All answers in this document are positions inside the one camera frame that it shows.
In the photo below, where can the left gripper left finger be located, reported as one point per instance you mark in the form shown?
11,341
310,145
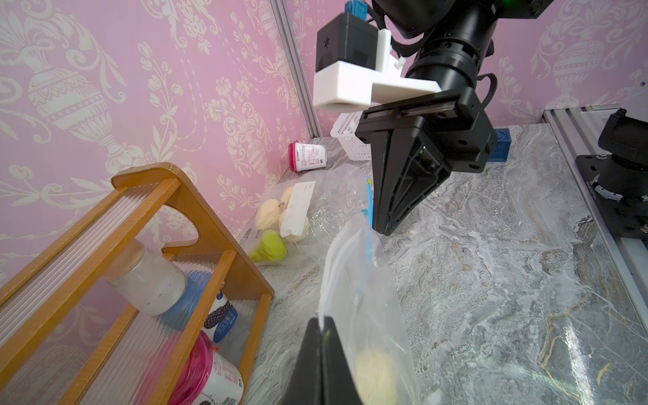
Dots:
306,385

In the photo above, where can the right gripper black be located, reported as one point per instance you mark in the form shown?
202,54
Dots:
416,143

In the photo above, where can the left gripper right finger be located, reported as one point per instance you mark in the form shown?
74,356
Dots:
338,386

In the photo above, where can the clear zip-top bag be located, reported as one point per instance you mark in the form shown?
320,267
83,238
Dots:
328,198
359,293

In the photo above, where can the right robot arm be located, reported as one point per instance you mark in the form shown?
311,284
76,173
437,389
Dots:
460,37

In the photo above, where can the green pear in far bag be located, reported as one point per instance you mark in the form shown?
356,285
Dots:
270,249

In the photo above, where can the white plastic basket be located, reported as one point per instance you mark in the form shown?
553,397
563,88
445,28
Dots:
344,131

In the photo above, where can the blue cube block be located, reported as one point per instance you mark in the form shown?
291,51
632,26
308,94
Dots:
503,146

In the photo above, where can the pink lid cup on shelf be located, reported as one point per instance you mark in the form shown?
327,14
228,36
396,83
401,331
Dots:
207,378

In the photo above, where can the pink lid yogurt cup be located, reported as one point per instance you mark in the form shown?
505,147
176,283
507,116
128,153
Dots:
306,156

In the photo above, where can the wooden shelf rack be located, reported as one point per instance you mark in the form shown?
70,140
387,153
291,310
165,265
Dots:
139,360

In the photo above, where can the blue white bottle on shelf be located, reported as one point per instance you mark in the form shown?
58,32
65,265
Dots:
157,287

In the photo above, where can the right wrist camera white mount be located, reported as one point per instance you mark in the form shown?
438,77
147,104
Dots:
359,64

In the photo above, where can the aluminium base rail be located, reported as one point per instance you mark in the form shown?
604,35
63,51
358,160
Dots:
578,130

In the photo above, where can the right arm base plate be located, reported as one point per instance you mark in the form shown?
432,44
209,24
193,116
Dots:
617,180

